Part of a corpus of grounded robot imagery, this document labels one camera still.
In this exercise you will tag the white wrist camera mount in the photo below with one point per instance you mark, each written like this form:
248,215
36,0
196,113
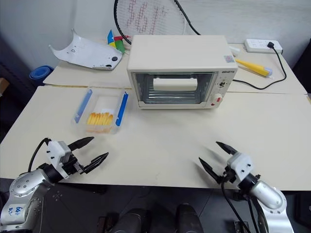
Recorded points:
240,163
55,151

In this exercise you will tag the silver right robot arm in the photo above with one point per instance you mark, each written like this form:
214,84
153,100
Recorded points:
269,196

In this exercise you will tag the white knob with red mark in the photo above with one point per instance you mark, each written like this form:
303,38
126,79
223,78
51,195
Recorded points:
218,99

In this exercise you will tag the white power strip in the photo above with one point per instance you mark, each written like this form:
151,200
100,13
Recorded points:
257,45

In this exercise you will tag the clear container with fries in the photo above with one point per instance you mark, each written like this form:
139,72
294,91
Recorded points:
77,126

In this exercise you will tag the white curved plastic panel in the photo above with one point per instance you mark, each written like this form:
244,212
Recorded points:
82,53

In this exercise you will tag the colourful paper pinwheel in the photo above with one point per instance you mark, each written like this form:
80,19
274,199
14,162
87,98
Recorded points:
116,43

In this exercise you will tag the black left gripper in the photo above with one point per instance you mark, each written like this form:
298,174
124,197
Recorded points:
71,168

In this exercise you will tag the grey control knob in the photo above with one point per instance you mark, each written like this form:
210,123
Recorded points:
221,84

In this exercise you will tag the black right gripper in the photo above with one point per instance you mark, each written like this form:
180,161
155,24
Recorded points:
230,177

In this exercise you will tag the dark rounded shape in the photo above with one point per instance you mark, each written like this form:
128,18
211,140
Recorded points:
132,222
189,218

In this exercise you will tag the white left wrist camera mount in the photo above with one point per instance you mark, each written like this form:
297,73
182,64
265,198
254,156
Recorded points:
55,151

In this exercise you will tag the black badminton racket frame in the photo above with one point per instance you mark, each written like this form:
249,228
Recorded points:
187,19

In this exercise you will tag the badminton racket with red print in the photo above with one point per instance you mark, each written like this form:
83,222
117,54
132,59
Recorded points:
150,17

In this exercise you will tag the cream toaster oven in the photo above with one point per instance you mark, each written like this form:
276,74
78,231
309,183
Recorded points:
178,53

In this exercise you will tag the small white plastic object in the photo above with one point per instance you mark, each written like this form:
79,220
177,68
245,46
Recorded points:
234,50

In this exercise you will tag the yellow french fries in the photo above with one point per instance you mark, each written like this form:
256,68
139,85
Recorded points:
99,120

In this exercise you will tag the blue round ribbed container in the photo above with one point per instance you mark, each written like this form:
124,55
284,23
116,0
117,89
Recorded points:
40,72

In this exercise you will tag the yellow cone-shaped toy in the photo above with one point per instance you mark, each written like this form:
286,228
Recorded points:
252,66

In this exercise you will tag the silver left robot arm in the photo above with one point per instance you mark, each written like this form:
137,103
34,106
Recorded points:
23,191

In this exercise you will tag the blue container clip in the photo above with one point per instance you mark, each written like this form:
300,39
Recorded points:
83,104
121,109

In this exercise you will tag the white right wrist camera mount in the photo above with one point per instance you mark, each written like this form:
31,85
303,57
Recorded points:
240,163

